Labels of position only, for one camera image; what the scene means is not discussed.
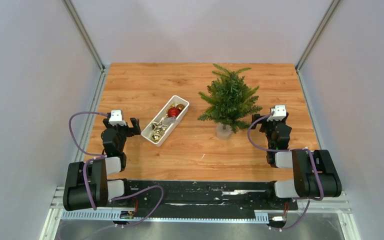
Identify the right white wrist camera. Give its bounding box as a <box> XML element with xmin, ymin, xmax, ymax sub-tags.
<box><xmin>267</xmin><ymin>105</ymin><xmax>288</xmax><ymax>121</ymax></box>

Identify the white ornament tray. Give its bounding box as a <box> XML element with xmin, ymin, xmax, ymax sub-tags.
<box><xmin>141</xmin><ymin>95</ymin><xmax>190</xmax><ymax>147</ymax></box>

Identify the bronze ball ornament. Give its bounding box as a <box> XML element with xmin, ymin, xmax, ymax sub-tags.
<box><xmin>176</xmin><ymin>104</ymin><xmax>185</xmax><ymax>112</ymax></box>

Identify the right aluminium frame post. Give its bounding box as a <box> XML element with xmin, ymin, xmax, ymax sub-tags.
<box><xmin>295</xmin><ymin>0</ymin><xmax>342</xmax><ymax>73</ymax></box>

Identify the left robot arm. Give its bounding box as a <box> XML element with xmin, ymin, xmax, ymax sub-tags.
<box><xmin>62</xmin><ymin>117</ymin><xmax>141</xmax><ymax>211</ymax></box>

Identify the left aluminium frame post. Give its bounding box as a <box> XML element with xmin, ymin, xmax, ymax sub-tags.
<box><xmin>62</xmin><ymin>0</ymin><xmax>106</xmax><ymax>72</ymax></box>

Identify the aluminium frame post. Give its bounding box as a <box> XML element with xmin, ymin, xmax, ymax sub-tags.
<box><xmin>295</xmin><ymin>0</ymin><xmax>342</xmax><ymax>73</ymax></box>
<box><xmin>62</xmin><ymin>0</ymin><xmax>106</xmax><ymax>72</ymax></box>

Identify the small green christmas tree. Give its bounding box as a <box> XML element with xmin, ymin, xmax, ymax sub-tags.
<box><xmin>197</xmin><ymin>63</ymin><xmax>263</xmax><ymax>141</ymax></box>

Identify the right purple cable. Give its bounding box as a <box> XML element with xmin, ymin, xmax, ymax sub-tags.
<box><xmin>246</xmin><ymin>111</ymin><xmax>325</xmax><ymax>232</ymax></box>

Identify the red glitter ball ornament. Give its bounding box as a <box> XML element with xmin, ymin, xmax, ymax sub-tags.
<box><xmin>166</xmin><ymin>107</ymin><xmax>181</xmax><ymax>118</ymax></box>

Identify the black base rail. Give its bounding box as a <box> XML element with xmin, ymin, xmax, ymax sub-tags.
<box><xmin>107</xmin><ymin>180</ymin><xmax>298</xmax><ymax>219</ymax></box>

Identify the silver star ornament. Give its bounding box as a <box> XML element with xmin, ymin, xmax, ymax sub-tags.
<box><xmin>151</xmin><ymin>119</ymin><xmax>168</xmax><ymax>133</ymax></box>

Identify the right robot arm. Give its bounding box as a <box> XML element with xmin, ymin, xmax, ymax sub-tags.
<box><xmin>248</xmin><ymin>113</ymin><xmax>342</xmax><ymax>209</ymax></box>

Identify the white slotted cable duct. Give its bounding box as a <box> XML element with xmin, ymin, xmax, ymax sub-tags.
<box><xmin>60</xmin><ymin>209</ymin><xmax>270</xmax><ymax>224</ymax></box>

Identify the gold ball ornament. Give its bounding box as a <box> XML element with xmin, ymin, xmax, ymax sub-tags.
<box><xmin>150</xmin><ymin>129</ymin><xmax>163</xmax><ymax>143</ymax></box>

